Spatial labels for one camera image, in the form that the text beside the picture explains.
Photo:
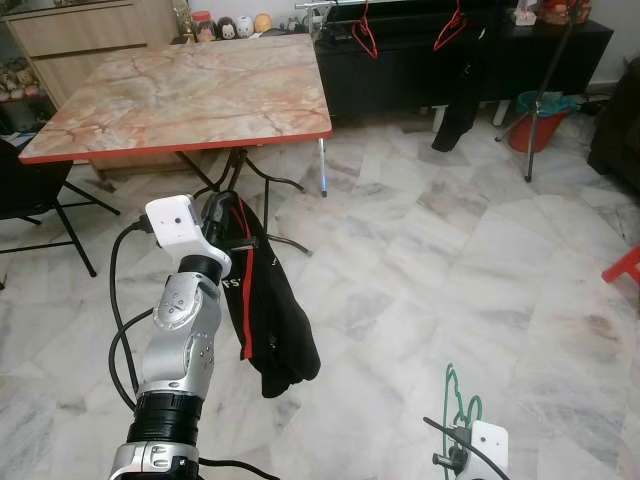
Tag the green plastic hanger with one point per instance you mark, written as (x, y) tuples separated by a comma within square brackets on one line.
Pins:
[(455, 400)]

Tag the black jacket with red stripes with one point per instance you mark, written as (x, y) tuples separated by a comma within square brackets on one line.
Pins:
[(270, 320)]

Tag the red plastic hanger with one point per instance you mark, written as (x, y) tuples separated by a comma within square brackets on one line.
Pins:
[(365, 35), (450, 32)]

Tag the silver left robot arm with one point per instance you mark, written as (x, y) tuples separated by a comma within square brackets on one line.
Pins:
[(180, 340)]

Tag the marble table with red edge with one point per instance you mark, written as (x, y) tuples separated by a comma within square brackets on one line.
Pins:
[(190, 95)]

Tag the dark round plush doll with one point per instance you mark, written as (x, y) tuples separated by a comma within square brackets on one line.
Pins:
[(228, 29)]

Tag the black folding chair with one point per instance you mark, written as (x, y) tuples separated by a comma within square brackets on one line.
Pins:
[(30, 185)]

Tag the jar with red lid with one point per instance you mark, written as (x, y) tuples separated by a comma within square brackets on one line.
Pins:
[(204, 27)]

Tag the red plastic stool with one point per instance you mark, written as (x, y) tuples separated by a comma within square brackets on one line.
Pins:
[(625, 265)]

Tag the white round plush doll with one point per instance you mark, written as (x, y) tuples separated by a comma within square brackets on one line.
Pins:
[(246, 27)]

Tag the orange round plush doll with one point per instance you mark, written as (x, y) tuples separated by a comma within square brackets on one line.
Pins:
[(263, 22)]

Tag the light wooden cabinet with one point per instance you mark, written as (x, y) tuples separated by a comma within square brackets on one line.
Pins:
[(90, 45)]

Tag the black TV cabinet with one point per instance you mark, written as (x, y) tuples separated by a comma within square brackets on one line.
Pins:
[(400, 70)]

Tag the black garment with yellow logo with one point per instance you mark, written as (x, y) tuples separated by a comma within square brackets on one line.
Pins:
[(460, 110)]

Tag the silver metal clothes rack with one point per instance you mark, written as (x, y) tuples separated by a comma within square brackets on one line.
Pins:
[(536, 150)]

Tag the red bucket with teal bag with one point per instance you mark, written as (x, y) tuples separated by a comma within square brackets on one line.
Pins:
[(540, 125)]

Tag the white pink tissue box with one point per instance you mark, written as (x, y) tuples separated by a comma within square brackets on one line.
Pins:
[(525, 15)]

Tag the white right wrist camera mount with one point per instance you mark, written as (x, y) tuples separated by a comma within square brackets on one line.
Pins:
[(490, 450)]

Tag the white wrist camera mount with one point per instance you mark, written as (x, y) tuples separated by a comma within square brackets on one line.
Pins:
[(175, 225), (490, 450)]

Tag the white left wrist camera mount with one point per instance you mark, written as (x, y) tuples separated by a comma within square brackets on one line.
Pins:
[(175, 225)]

